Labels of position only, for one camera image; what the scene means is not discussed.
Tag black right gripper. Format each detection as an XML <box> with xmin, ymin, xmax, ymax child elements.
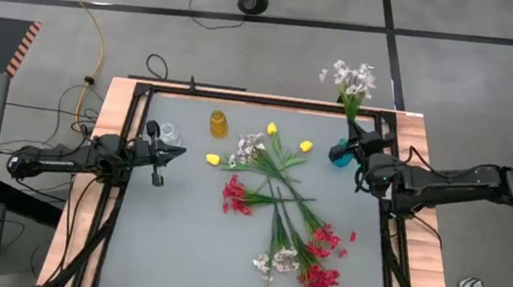
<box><xmin>327</xmin><ymin>118</ymin><xmax>398</xmax><ymax>170</ymax></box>

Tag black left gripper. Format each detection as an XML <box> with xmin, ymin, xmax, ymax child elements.
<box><xmin>126</xmin><ymin>117</ymin><xmax>190</xmax><ymax>191</ymax></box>

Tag white veined flower bunch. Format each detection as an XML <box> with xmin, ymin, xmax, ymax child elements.
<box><xmin>220</xmin><ymin>127</ymin><xmax>311</xmax><ymax>186</ymax></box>
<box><xmin>312</xmin><ymin>56</ymin><xmax>380</xmax><ymax>126</ymax></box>
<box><xmin>248</xmin><ymin>178</ymin><xmax>311</xmax><ymax>287</ymax></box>

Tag amber glass vase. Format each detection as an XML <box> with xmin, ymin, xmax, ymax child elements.
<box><xmin>207</xmin><ymin>109</ymin><xmax>232</xmax><ymax>141</ymax></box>

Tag clear textured glass vase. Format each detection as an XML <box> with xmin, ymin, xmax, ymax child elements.
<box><xmin>157</xmin><ymin>121</ymin><xmax>186</xmax><ymax>149</ymax></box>

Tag blue glass vase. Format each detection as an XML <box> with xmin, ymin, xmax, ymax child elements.
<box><xmin>329</xmin><ymin>136</ymin><xmax>359</xmax><ymax>171</ymax></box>

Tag yellow extension cable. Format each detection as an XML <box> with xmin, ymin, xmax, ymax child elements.
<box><xmin>25</xmin><ymin>0</ymin><xmax>111</xmax><ymax>133</ymax></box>

